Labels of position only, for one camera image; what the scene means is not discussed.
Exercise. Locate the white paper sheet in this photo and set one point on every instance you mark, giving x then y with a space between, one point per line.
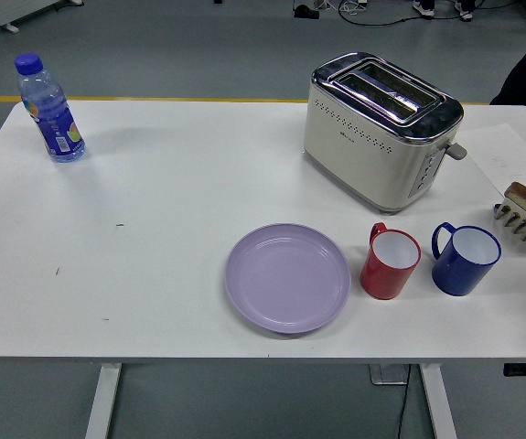
496 155

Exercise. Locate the white table leg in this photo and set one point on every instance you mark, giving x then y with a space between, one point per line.
438 402
102 402

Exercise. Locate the blue mug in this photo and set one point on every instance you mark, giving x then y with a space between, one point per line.
454 274

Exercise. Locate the metal toast rack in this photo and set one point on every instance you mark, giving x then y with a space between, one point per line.
518 226

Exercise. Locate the white floor unit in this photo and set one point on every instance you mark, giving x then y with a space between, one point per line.
15 9

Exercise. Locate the purple plate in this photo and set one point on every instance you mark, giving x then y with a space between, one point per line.
287 279

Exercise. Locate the clear bracket under table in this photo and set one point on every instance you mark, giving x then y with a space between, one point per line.
386 375

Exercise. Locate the black device on floor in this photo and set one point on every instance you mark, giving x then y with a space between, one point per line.
307 12

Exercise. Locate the red mug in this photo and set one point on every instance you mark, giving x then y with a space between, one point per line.
381 279

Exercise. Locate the cream and chrome toaster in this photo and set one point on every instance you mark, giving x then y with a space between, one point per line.
372 155

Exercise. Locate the background person's shoe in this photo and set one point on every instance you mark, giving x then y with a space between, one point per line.
466 15
425 8

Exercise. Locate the clear water bottle blue label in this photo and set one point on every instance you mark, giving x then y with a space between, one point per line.
54 123

